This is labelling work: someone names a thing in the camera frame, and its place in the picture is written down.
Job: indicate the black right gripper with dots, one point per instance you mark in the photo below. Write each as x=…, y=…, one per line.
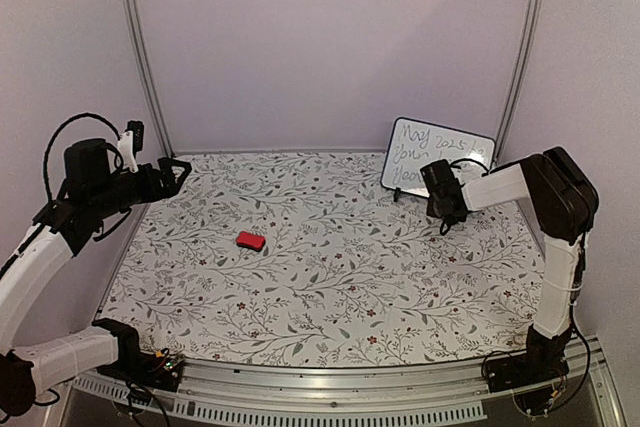
x=429, y=207

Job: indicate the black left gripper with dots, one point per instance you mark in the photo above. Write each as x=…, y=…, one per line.
x=156, y=192

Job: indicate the blue-framed whiteboard with writing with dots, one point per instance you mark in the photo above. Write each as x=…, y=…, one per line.
x=414, y=144

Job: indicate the red whiteboard eraser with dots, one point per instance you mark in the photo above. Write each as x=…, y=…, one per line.
x=250, y=241

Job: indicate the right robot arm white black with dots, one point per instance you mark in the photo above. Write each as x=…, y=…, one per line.
x=565, y=203

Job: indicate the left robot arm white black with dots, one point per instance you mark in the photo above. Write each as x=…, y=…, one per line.
x=58, y=234

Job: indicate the floral patterned table mat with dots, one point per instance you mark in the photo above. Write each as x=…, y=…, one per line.
x=347, y=277

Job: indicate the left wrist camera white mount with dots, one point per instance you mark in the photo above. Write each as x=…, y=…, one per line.
x=130, y=144

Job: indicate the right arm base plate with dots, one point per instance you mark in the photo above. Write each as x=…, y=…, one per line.
x=503, y=371

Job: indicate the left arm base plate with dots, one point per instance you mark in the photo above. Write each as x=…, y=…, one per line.
x=161, y=370

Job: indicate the left aluminium frame post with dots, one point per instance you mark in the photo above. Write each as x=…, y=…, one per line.
x=148, y=84

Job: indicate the aluminium frame post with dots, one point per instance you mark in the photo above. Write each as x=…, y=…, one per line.
x=518, y=75
x=148, y=84

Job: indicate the right aluminium frame post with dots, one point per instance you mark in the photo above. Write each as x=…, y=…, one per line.
x=518, y=75

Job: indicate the aluminium front rail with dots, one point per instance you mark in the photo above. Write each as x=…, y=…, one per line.
x=437, y=394

